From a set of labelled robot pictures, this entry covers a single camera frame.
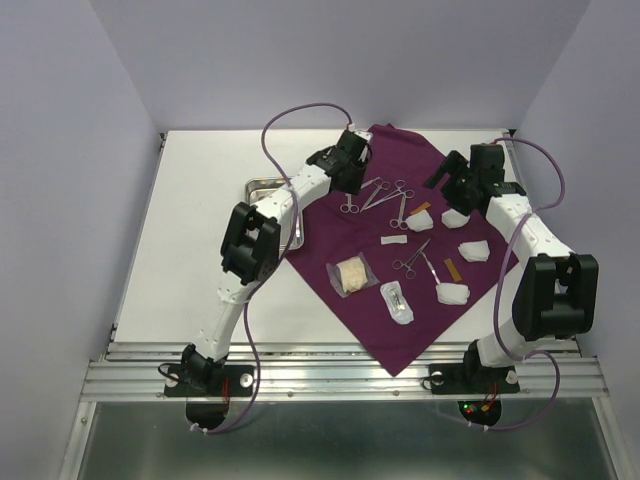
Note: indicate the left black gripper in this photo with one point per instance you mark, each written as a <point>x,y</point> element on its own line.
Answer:
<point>355,186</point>

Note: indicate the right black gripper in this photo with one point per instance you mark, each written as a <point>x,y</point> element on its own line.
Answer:
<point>457,163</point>

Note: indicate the small steel scissors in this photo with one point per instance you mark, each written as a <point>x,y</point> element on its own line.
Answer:
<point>379,185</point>

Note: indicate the long steel forceps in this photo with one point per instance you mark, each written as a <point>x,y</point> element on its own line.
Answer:
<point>401,190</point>

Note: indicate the steel bandage scissors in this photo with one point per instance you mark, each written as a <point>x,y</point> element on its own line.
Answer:
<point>398,222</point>

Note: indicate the stainless steel instrument tray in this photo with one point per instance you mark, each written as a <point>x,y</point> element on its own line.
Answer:
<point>274,201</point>

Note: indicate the straight steel scissors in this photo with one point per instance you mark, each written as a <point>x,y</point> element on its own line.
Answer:
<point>348,207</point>

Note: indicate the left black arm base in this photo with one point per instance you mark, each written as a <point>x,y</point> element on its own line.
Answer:
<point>196,376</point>

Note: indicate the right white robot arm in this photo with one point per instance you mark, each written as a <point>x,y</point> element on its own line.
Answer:
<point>555,297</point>

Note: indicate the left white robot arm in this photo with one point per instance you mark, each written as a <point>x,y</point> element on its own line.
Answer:
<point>250,249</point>

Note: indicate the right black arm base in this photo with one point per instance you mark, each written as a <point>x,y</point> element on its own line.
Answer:
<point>470,377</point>

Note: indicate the purple surgical drape cloth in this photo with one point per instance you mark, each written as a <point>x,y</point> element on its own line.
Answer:
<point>308,309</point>

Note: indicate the upper orange adhesive strip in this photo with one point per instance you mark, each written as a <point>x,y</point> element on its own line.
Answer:
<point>420,208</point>

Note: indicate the orange adhesive strip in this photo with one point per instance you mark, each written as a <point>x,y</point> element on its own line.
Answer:
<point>451,267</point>
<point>420,208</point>

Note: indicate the white gauze pad upper right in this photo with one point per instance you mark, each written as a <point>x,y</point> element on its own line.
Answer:
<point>453,219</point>

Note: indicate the white gauze pad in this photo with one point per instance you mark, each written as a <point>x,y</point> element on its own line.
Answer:
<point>477,251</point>
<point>452,293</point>
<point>453,219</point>
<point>420,221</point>

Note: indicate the white gauze pad centre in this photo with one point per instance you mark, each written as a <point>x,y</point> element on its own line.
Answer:
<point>420,221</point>

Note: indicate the small white gauze roll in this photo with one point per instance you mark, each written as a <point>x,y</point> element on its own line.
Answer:
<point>394,240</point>

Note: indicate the lower orange adhesive strip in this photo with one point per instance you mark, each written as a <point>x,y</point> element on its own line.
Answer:
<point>451,267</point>

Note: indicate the steel hemostat clamp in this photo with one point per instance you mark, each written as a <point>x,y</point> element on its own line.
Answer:
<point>407,265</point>

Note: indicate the bagged beige gloves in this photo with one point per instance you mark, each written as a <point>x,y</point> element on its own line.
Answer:
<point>351,275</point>

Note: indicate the white gauze pad lower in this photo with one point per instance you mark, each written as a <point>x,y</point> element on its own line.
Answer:
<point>452,293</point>

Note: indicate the clear suture packet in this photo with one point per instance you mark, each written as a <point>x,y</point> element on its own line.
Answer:
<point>397,305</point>

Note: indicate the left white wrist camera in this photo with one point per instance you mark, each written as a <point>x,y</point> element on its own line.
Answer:
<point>365,135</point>

